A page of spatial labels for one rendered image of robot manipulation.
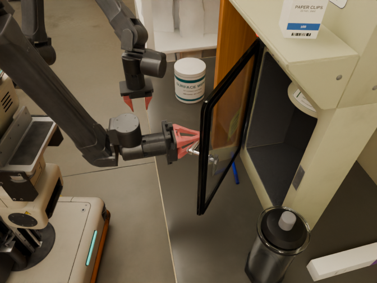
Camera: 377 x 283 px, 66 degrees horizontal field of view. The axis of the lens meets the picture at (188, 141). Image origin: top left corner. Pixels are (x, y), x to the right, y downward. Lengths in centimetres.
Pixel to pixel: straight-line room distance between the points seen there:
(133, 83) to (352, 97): 59
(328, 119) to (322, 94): 8
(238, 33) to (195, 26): 99
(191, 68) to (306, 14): 77
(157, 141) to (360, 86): 43
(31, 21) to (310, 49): 83
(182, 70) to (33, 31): 53
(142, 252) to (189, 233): 104
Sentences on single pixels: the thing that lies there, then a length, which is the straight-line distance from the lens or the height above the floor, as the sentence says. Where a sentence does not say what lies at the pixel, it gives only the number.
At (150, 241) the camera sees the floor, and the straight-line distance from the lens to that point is 192.
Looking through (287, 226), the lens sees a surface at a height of 120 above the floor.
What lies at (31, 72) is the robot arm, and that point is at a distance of 56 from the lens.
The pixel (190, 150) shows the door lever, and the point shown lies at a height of 121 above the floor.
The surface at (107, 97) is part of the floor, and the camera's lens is 296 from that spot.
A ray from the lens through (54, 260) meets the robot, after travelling 169.
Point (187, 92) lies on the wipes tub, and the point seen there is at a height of 100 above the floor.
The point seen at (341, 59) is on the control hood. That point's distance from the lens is 48.
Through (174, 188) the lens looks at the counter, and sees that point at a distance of 96.
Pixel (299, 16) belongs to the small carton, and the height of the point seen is 154.
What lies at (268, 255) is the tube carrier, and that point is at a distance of 68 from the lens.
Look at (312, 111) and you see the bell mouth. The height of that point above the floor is 133.
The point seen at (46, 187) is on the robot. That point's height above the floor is 80.
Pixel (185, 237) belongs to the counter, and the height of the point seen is 94.
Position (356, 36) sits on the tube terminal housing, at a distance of 51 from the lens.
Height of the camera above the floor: 172
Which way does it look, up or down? 46 degrees down
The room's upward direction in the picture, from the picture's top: straight up
